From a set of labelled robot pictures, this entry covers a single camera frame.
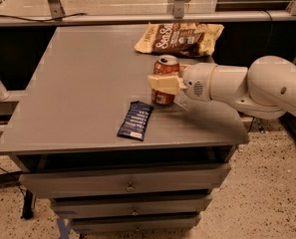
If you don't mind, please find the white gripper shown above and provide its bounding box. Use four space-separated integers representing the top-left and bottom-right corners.
148 63 217 102

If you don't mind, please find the red coke can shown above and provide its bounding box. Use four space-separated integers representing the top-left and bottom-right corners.
151 55 179 106

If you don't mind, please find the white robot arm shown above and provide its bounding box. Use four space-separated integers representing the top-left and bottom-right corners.
148 56 296 120

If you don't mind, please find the blue rxbar blueberry wrapper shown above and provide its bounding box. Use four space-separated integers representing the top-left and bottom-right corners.
117 101 154 141

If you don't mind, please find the brown sea salt chip bag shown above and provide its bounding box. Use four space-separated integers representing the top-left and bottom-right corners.
135 22 224 58

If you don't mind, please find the grey drawer cabinet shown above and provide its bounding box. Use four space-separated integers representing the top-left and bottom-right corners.
0 24 251 236

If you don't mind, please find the middle grey drawer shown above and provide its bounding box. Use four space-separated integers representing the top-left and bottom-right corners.
51 193 212 219

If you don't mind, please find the grey drawer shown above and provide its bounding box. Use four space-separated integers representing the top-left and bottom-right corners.
20 163 230 198
51 193 212 219
71 213 200 234

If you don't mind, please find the bottom grey drawer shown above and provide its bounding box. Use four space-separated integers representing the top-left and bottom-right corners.
71 213 200 234

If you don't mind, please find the top grey drawer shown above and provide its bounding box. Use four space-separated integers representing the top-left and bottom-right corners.
20 163 230 198

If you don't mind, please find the grey metal rail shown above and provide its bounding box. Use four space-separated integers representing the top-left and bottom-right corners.
0 10 296 27

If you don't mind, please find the black cable on rail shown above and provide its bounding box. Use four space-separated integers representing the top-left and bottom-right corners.
0 11 88 22

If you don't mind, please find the black cable on floor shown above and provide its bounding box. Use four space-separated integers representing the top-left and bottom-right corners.
0 154 26 197

